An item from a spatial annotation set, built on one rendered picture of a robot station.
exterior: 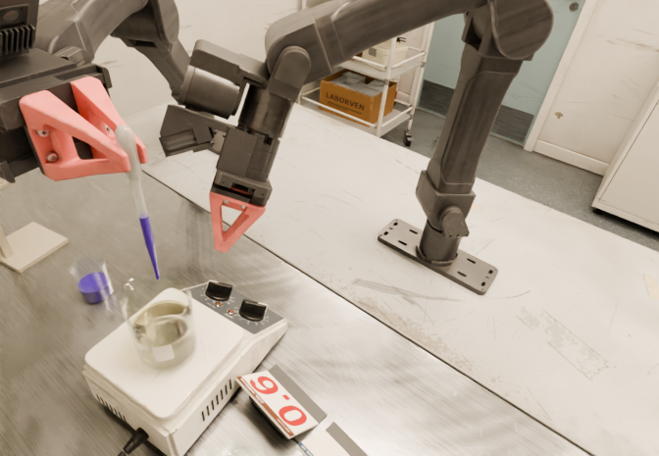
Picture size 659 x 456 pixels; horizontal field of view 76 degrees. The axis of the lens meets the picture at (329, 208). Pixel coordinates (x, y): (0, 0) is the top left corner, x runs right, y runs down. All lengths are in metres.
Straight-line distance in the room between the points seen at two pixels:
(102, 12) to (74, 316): 0.39
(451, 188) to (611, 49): 2.61
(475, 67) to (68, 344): 0.61
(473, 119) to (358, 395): 0.37
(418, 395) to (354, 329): 0.12
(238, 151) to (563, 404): 0.51
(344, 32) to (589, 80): 2.81
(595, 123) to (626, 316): 2.54
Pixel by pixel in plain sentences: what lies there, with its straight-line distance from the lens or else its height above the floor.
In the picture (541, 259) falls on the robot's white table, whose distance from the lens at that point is 0.83.
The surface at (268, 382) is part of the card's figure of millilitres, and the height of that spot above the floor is 0.92.
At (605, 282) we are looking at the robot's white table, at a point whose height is 0.90.
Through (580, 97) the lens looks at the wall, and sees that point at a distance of 3.25.
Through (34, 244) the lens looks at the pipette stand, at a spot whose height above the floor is 0.91.
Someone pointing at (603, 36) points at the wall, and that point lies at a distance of 3.16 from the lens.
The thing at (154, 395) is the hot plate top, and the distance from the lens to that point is 0.47.
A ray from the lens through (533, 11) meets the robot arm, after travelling 0.54.
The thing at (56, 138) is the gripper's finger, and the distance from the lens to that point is 0.37.
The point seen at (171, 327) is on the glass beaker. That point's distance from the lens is 0.42.
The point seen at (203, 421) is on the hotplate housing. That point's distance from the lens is 0.51.
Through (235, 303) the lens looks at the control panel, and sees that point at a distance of 0.58.
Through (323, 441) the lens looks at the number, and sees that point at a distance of 0.51.
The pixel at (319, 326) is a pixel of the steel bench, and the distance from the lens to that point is 0.61.
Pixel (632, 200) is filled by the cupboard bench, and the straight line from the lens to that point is 2.82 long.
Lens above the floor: 1.39
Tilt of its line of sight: 37 degrees down
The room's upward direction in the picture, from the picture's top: 6 degrees clockwise
